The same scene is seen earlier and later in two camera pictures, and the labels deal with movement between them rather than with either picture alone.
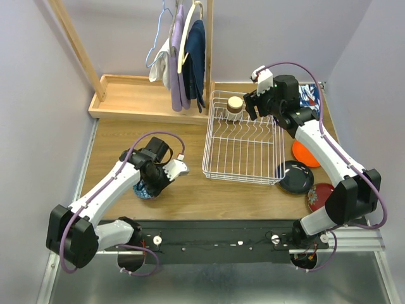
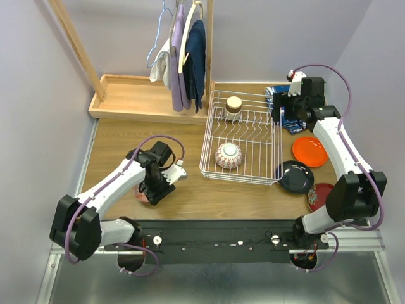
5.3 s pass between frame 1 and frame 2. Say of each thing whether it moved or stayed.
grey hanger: stayed
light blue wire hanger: stayed
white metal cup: stayed
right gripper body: moved
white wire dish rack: stayed
